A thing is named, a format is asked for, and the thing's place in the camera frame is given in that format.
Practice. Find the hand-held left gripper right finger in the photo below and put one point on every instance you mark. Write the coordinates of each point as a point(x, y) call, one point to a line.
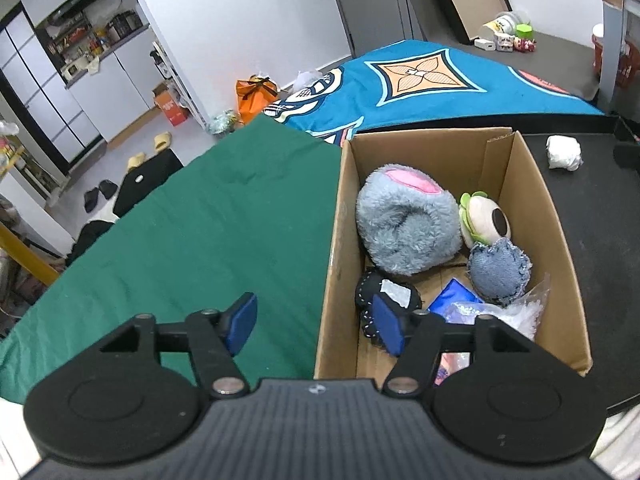
point(387, 325)

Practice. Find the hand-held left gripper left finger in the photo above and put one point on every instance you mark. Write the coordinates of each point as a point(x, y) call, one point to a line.
point(240, 322)

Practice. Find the black pouch with white stitching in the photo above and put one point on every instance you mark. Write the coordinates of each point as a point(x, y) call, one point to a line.
point(367, 287)

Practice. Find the blue packet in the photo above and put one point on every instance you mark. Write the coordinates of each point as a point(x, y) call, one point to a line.
point(452, 296)

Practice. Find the blue denim heart cushion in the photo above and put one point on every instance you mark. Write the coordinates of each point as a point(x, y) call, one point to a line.
point(500, 270)

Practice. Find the clear plastic bag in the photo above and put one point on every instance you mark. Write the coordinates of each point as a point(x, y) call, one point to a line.
point(520, 312)

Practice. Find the brown cardboard box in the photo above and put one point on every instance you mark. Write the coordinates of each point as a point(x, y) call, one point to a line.
point(545, 240)

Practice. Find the pink soft item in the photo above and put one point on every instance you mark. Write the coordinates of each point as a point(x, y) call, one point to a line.
point(452, 366)

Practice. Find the green cloth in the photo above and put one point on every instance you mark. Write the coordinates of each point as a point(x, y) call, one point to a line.
point(200, 240)

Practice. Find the grey and pink plush toy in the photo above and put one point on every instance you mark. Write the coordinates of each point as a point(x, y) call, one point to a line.
point(405, 230)

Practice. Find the white burger plush toy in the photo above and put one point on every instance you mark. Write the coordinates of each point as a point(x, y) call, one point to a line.
point(480, 217)

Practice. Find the black bag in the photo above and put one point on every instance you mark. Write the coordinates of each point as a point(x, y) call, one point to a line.
point(150, 180)

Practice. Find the black and white clothes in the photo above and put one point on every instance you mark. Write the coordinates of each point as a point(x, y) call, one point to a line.
point(90, 235)

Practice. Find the black slipper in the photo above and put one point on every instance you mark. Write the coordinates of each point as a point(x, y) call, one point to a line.
point(92, 200)
point(108, 189)

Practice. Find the yellow slipper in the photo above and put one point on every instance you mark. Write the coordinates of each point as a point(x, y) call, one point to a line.
point(162, 142)
point(136, 162)

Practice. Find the small greenish plastic bag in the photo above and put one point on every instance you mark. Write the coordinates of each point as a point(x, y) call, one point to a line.
point(221, 122)

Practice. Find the orange bag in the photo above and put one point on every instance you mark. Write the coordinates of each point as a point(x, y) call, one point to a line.
point(255, 100)

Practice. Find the orange cardboard box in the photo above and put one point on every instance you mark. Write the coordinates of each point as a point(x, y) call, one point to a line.
point(172, 107)

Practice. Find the blue printed blanket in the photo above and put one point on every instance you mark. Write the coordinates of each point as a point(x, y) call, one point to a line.
point(450, 102)

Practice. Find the white crumpled cloth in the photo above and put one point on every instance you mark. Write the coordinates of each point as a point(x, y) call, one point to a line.
point(564, 152)

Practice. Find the white plastic bag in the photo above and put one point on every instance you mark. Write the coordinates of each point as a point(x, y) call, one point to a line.
point(306, 81)

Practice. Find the white kitchen cabinet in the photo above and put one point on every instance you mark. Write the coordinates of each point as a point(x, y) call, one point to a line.
point(125, 95)

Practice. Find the small white box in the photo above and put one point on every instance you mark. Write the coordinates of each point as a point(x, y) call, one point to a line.
point(483, 45)

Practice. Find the dark framed sliding door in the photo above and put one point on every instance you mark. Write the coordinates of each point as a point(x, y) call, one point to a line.
point(45, 95)

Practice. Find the red small toys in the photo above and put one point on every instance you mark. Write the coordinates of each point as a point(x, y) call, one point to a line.
point(525, 46)

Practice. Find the white bucket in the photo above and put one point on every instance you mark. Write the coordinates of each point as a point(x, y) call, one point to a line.
point(500, 22)

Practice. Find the green container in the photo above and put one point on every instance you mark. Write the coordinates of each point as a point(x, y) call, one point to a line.
point(524, 31)

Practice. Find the shelf of kitchen supplies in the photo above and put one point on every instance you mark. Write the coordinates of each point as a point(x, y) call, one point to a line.
point(90, 35)

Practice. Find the red and white cup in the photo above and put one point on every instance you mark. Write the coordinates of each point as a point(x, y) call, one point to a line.
point(597, 50)

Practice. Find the yellow metal frame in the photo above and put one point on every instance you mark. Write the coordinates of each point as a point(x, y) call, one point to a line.
point(30, 260)

